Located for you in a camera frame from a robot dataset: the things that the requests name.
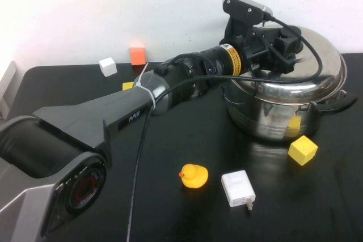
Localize white zip tie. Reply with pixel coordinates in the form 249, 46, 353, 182
133, 62, 157, 113

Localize grey wall rail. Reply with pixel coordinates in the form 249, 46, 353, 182
0, 60, 25, 121

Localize yellow rubber duck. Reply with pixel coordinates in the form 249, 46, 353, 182
178, 163, 209, 189

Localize orange foam cube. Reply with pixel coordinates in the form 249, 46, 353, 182
130, 46, 147, 66

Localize white power adapter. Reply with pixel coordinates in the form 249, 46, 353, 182
221, 170, 256, 211

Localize white foam cube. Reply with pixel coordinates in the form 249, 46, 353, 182
99, 57, 117, 78

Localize steel lid with black knob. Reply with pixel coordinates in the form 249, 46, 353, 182
231, 25, 348, 104

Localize stainless steel pot black handles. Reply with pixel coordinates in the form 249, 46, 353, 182
223, 80, 358, 142

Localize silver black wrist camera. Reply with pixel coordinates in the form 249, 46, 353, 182
222, 0, 275, 24

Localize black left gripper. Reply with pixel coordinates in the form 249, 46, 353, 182
220, 16, 302, 74

